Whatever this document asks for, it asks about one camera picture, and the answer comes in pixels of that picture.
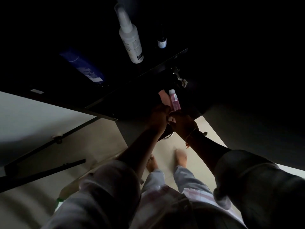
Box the person's left hand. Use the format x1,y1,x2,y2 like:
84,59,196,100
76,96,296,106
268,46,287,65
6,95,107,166
147,103,171,135

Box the person's right hand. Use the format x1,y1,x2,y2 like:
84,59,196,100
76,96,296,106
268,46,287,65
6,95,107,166
169,110,199,141

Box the peach pink tube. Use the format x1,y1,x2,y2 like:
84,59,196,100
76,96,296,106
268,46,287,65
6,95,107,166
158,90,173,110

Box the pink tube with white cap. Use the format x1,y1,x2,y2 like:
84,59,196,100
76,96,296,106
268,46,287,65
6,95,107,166
168,89,181,112

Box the person's right forearm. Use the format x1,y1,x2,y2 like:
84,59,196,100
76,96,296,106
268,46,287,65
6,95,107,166
185,129,231,174

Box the person's left forearm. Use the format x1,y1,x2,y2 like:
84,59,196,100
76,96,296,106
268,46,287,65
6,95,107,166
119,126,165,179

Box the metal cabinet hinge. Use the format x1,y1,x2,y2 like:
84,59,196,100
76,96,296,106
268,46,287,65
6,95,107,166
173,67,188,88

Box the dark cabinet shelf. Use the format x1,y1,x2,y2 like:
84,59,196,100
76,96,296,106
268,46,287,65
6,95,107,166
0,48,203,122

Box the person's right foot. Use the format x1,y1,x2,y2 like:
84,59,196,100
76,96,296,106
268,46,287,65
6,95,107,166
174,149,188,168

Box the person's foot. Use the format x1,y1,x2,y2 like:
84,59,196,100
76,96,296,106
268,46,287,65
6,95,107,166
174,149,188,168
146,154,159,173

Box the person's left foot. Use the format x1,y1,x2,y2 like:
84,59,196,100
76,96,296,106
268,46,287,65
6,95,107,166
146,154,159,173

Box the light grey trousers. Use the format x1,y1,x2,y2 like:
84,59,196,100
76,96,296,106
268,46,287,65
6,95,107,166
141,165,215,196

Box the small dark bottle white label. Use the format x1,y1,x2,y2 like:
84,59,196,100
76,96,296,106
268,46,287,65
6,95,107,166
157,24,167,49

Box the white spray bottle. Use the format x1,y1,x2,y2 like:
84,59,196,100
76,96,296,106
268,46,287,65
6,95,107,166
114,3,144,64

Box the pale checked shirt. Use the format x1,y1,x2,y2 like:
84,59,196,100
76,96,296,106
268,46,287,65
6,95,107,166
41,150,305,229

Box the blue bottle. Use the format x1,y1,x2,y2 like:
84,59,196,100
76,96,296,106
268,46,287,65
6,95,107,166
60,48,106,83

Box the white cabinet door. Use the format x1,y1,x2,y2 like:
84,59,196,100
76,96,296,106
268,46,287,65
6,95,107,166
0,91,102,177

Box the thread bracelet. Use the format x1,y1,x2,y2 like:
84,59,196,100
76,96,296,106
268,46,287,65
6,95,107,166
184,128,208,149

